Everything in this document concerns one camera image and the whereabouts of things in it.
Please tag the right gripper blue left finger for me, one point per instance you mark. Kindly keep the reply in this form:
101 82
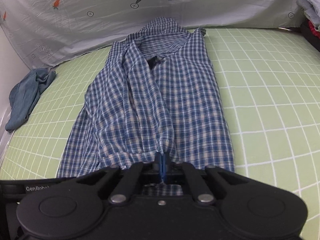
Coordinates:
128 184

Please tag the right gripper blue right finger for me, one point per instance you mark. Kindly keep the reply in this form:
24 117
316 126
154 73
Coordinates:
197 187

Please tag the blue white plaid shirt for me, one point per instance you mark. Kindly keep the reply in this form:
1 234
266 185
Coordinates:
157 94

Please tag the blue denim jeans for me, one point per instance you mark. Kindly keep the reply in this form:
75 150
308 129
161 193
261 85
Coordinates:
25 95

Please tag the grey printed bedsheet with carrots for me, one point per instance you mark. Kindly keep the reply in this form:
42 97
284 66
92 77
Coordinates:
46 33

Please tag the black and red garment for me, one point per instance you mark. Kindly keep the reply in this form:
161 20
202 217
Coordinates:
310 34

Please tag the grey folded garment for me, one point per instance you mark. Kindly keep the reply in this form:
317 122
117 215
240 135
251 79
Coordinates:
311 11

